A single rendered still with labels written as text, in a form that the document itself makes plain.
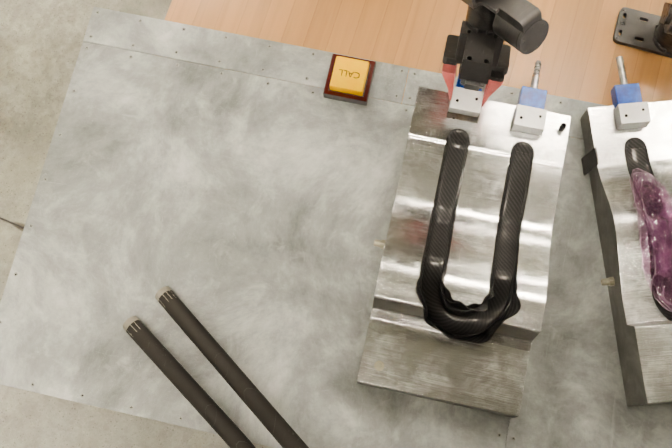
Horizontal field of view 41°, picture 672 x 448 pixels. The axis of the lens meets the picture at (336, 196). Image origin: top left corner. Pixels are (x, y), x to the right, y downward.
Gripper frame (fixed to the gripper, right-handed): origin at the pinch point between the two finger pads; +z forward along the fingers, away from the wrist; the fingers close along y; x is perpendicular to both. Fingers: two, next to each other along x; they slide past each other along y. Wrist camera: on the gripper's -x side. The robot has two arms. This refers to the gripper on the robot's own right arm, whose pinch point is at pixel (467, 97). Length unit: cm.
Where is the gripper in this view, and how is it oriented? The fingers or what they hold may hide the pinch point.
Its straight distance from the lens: 150.8
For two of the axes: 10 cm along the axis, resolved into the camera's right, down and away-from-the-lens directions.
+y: 9.8, 2.0, -0.9
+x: 2.0, -6.7, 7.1
